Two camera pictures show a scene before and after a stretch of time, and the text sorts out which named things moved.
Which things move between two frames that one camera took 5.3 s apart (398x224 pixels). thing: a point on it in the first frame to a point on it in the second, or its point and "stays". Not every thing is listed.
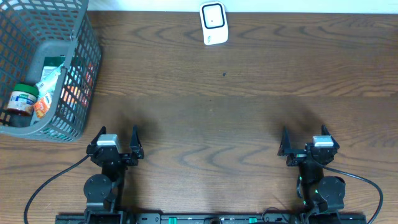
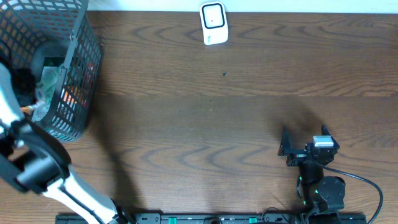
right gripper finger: [285, 144] stays
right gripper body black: [298, 157] stays
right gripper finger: [325, 132] stays
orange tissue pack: [42, 106] to [27, 109]
